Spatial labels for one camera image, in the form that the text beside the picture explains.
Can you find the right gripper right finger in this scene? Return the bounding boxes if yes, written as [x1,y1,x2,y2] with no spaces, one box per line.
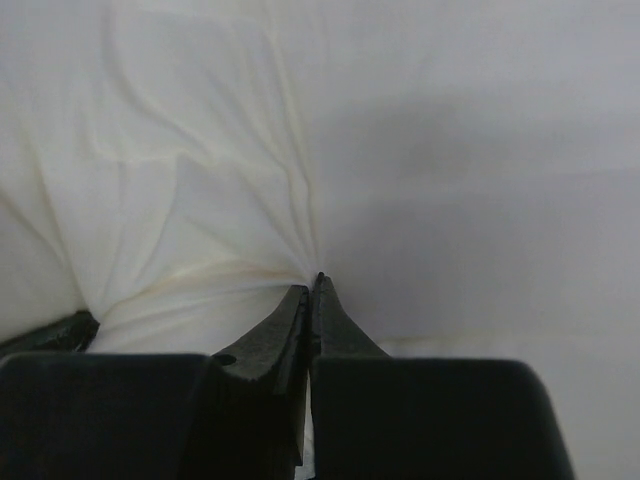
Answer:
[310,273,389,358]

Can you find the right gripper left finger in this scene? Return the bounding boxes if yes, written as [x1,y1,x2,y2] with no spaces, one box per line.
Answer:
[211,286,309,395]

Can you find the cream pillow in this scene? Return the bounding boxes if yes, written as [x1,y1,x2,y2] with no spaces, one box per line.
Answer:
[1,1,639,479]

